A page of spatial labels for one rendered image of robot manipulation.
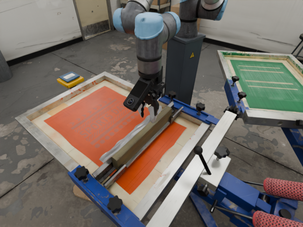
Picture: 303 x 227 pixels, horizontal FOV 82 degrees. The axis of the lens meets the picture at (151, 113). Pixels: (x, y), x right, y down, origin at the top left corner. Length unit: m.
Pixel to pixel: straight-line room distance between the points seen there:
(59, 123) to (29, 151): 1.38
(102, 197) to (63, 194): 1.26
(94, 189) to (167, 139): 0.37
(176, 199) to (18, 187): 1.74
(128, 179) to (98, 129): 0.31
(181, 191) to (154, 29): 0.48
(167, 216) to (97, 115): 0.61
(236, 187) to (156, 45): 0.50
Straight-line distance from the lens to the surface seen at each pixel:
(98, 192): 0.67
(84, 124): 0.94
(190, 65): 1.30
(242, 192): 0.66
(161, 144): 0.80
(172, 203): 0.59
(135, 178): 0.72
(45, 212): 1.89
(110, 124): 0.91
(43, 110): 1.09
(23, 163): 2.28
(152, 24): 0.48
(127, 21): 0.64
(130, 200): 0.69
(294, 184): 0.67
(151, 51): 0.50
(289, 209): 0.71
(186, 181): 0.62
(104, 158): 0.78
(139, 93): 0.54
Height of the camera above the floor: 1.59
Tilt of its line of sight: 43 degrees down
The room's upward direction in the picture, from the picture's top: straight up
